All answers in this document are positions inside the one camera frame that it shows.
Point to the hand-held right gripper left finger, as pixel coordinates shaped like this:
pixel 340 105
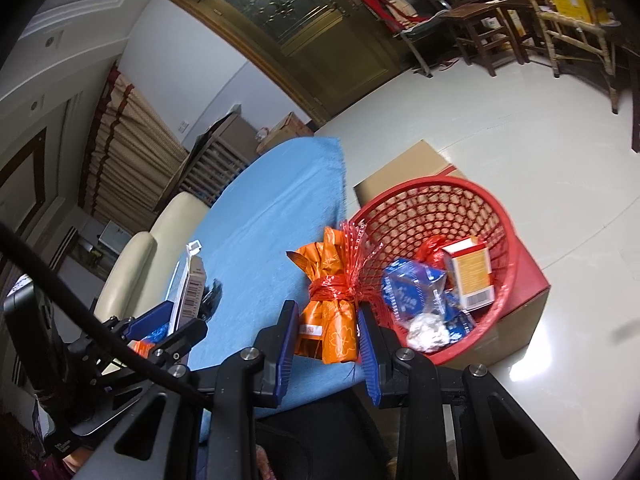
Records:
pixel 287 345

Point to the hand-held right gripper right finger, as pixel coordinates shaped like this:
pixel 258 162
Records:
pixel 367 350

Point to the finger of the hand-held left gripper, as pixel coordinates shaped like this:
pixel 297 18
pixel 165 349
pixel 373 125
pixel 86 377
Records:
pixel 150 322
pixel 182 342

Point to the orange package red ribbon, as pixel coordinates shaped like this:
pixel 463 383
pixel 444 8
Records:
pixel 335 310

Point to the white barcode box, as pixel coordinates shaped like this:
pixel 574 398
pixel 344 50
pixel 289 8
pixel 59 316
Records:
pixel 190 285

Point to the yellow and red carton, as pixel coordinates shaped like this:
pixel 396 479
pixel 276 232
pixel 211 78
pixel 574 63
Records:
pixel 472 275

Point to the red plastic mesh basket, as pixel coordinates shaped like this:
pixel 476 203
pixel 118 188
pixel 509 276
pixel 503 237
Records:
pixel 450 210

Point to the small black object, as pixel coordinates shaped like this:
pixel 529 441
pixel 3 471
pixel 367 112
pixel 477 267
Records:
pixel 211 300

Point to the crumpled foil ball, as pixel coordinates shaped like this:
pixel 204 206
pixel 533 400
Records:
pixel 427 332

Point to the blue plastic packet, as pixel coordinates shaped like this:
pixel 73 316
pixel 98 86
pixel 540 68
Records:
pixel 412 290

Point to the red plastic bag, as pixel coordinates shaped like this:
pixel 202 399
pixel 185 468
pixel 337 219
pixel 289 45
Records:
pixel 432 250

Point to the blue tablecloth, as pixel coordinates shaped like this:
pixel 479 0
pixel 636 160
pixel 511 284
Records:
pixel 280 200

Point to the large brown and red cardboard box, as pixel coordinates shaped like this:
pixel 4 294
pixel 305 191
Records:
pixel 525 290

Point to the beige and red curtain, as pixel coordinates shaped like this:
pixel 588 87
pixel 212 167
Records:
pixel 130 150

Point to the wooden slatted cabinet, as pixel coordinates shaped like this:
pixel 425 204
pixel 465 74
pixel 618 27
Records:
pixel 217 160

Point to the small brown cardboard box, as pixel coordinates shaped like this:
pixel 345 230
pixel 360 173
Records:
pixel 285 135

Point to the golden double door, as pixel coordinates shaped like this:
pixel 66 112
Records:
pixel 320 50

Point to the dark wooden chair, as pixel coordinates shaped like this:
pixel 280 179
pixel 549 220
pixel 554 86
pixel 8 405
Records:
pixel 480 25

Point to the red and cream cloth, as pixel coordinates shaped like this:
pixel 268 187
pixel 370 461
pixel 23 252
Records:
pixel 390 2

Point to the dark wooden table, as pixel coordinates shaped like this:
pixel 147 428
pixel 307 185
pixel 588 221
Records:
pixel 632 90

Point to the wicker armchair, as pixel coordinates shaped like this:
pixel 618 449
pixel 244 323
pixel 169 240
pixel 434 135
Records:
pixel 570 35

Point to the yellow box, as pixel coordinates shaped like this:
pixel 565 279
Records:
pixel 572 0

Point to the metal frame chair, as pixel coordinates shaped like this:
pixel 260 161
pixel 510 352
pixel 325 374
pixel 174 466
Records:
pixel 415 40

